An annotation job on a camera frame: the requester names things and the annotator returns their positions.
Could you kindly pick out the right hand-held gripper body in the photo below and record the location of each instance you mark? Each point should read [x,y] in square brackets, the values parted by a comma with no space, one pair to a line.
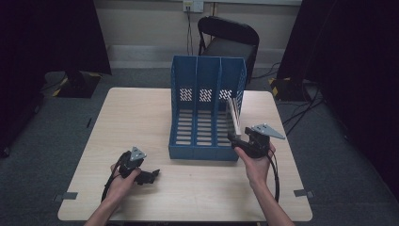
[258,142]

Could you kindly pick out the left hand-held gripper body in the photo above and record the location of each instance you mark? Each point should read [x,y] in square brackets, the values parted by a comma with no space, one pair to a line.
[130,164]

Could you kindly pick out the green leaf picture book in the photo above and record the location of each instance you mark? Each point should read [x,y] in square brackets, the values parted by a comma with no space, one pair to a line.
[234,116]

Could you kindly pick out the blue file rack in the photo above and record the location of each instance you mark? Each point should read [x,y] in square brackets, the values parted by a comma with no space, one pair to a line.
[204,119]

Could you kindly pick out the person's left hand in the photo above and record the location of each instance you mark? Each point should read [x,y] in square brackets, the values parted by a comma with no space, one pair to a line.
[120,188]

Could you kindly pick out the person's right hand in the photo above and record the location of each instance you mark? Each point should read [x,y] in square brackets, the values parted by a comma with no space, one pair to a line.
[258,169]

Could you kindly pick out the black stand base striped tape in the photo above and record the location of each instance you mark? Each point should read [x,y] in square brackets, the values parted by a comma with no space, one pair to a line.
[287,89]
[78,86]

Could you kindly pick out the grey tape strip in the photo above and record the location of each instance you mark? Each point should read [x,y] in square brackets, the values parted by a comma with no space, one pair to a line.
[302,193]
[67,196]

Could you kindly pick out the black folding chair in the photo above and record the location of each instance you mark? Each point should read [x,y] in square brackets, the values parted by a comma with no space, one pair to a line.
[230,40]

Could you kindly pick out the black curtain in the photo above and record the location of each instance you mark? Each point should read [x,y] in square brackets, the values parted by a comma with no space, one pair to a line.
[354,78]
[37,62]

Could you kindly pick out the white wall socket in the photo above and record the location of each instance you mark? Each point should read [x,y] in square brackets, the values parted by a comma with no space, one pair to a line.
[193,5]

